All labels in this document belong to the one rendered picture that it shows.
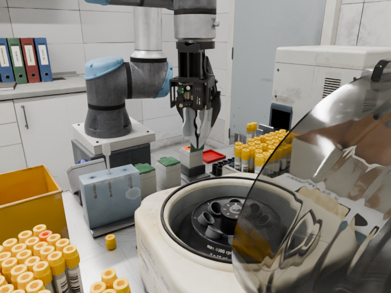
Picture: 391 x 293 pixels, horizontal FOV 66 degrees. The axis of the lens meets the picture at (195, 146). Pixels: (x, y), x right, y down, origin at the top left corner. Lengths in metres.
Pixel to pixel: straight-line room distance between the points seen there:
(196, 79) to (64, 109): 1.81
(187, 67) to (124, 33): 2.53
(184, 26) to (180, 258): 0.37
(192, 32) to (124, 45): 2.54
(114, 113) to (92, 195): 0.46
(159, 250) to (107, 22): 2.76
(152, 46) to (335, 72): 0.52
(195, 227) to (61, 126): 1.97
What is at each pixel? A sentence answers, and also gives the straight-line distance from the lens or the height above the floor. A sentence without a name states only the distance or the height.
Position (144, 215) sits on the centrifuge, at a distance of 0.42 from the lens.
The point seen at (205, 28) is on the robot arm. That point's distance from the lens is 0.55.
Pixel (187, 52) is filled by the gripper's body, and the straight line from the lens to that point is 0.53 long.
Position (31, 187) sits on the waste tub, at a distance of 0.67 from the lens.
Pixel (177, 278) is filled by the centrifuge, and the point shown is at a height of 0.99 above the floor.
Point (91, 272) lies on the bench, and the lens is 0.52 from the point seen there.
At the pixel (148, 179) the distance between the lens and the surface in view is 0.66.
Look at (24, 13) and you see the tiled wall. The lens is 2.84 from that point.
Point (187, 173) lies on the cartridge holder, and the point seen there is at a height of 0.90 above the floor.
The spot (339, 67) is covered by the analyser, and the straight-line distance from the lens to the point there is 0.90.
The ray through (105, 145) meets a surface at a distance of 0.55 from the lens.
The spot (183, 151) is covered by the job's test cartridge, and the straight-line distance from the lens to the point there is 0.74.
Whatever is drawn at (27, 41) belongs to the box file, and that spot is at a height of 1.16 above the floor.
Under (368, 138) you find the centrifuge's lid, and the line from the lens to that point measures 0.18.
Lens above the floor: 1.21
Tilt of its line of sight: 20 degrees down
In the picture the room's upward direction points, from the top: straight up
